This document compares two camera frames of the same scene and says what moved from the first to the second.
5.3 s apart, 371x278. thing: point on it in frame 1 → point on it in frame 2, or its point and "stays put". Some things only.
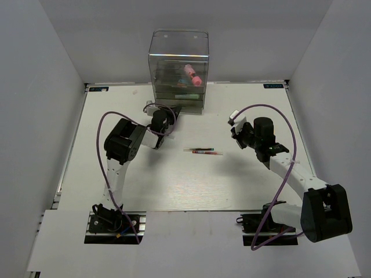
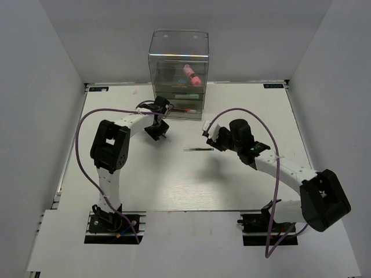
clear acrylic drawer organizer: (178, 60) stays put
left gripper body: (171, 119) → (157, 130)
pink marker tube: (196, 80) stays put
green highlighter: (191, 96) stays put
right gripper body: (245, 137) → (224, 141)
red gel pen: (207, 152) → (185, 110)
